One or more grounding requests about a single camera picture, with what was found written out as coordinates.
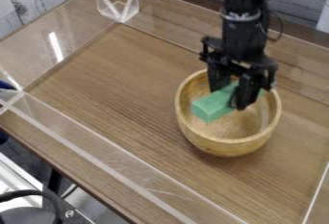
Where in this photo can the black metal bracket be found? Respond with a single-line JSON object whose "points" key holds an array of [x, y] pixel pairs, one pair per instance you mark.
{"points": [[70, 214]]}

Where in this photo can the clear acrylic tray wall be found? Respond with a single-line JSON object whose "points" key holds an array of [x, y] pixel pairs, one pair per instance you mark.
{"points": [[96, 68]]}

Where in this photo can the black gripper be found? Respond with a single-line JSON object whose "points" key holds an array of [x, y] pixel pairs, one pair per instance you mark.
{"points": [[235, 55]]}

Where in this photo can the blue object at left edge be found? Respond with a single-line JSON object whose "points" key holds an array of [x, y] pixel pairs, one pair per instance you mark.
{"points": [[4, 85]]}

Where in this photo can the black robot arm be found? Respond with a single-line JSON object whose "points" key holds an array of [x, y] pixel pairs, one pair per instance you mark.
{"points": [[242, 10]]}

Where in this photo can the black table leg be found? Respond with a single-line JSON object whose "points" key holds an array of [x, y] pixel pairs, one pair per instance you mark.
{"points": [[55, 181]]}

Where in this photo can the green rectangular block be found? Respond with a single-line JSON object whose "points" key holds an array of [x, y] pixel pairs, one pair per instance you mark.
{"points": [[213, 105]]}

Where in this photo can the light brown wooden bowl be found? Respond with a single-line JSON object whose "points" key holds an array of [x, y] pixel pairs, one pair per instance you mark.
{"points": [[241, 131]]}

